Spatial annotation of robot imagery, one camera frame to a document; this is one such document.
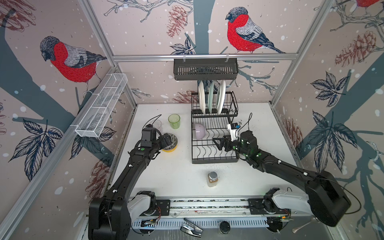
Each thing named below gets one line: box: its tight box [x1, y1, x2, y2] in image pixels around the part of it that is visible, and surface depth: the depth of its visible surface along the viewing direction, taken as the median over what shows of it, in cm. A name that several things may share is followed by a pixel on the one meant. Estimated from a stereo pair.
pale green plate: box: [208, 80, 215, 114], surface depth 78 cm
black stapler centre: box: [180, 218, 204, 238], surface depth 67 cm
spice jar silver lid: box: [208, 171, 218, 181], surface depth 75 cm
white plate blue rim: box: [217, 80, 226, 115], surface depth 77 cm
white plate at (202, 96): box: [198, 80, 206, 115], surface depth 79 cm
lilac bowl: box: [195, 123, 206, 140], surface depth 94 cm
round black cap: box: [219, 221, 231, 234], surface depth 62 cm
